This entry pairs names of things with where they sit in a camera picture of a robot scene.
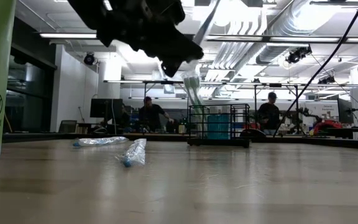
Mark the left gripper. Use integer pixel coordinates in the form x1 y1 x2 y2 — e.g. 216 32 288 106
96 0 204 79

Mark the blue toothbrush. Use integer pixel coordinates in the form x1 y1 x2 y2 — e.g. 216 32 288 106
116 138 148 169
72 136 129 148

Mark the person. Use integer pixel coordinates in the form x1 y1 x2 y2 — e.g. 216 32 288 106
138 95 176 133
255 91 281 136

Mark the black computer monitor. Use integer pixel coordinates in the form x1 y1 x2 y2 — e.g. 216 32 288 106
89 98 124 119

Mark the black hanging spotlight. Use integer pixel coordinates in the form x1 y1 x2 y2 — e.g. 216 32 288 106
83 52 96 66

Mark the black office chair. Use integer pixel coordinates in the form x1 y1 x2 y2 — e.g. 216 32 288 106
57 119 78 134

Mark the dark glass partition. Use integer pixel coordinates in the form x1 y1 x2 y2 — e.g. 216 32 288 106
4 17 58 134

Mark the red object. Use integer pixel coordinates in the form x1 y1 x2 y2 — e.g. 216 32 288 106
311 119 344 135

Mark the dark side-on monitor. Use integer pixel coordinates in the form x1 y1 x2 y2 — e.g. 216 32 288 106
336 98 354 124

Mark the black workstation frame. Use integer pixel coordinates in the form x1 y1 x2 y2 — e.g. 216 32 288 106
197 82 301 134
103 79 190 133

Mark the black wire basket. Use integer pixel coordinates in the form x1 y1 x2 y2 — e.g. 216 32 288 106
186 103 251 149

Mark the silver ventilation duct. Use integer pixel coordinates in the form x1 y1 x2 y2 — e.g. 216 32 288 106
255 0 326 65

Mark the black ceiling camera cluster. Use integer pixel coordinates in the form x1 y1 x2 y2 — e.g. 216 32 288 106
285 45 313 65

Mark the black aluminium table frame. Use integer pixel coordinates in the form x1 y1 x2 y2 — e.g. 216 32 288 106
1 132 358 151

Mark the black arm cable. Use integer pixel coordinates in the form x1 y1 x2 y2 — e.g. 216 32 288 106
273 0 358 138

